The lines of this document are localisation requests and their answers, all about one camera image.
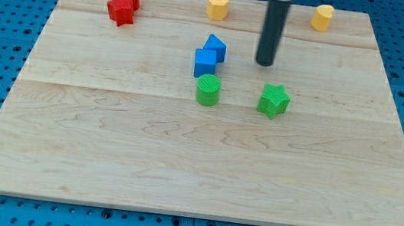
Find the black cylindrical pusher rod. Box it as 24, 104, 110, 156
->
255, 0, 291, 67

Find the yellow heart block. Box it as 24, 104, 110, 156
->
310, 5, 334, 32

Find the yellow hexagon block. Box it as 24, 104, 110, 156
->
206, 0, 229, 21

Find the blue triangle block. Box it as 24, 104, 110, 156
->
203, 34, 227, 63

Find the blue cube block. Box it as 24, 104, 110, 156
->
193, 48, 217, 78

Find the green star block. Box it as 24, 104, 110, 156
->
257, 83, 291, 120

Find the green cylinder block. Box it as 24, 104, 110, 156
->
195, 74, 221, 106

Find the wooden board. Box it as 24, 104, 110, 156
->
0, 0, 404, 226

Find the red star block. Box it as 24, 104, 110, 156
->
107, 0, 134, 26

